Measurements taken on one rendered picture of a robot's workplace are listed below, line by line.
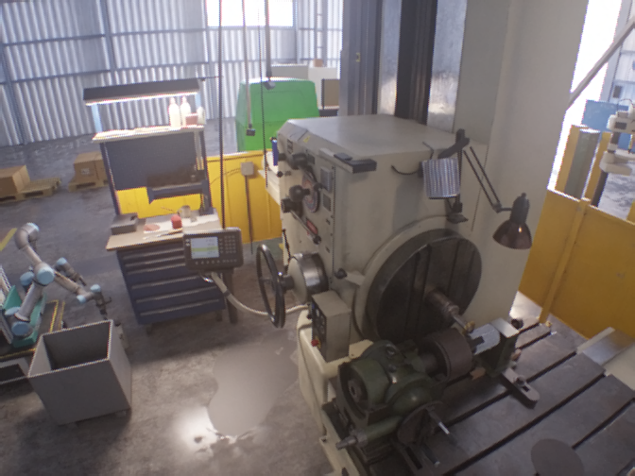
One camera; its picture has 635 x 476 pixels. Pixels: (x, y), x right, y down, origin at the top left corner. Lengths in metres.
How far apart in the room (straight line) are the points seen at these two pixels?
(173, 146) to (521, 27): 2.60
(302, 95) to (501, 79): 4.16
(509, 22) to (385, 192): 0.79
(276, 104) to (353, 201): 4.16
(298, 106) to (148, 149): 2.76
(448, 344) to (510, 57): 1.11
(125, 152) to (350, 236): 2.35
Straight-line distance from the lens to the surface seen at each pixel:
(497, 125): 1.62
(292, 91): 5.42
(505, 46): 1.58
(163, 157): 3.26
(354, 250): 1.36
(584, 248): 3.49
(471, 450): 1.51
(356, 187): 1.25
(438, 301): 1.53
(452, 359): 1.39
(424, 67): 1.97
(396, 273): 1.38
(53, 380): 2.76
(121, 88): 2.99
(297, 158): 1.51
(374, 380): 1.24
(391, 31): 2.15
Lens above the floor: 2.23
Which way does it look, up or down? 28 degrees down
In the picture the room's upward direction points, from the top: straight up
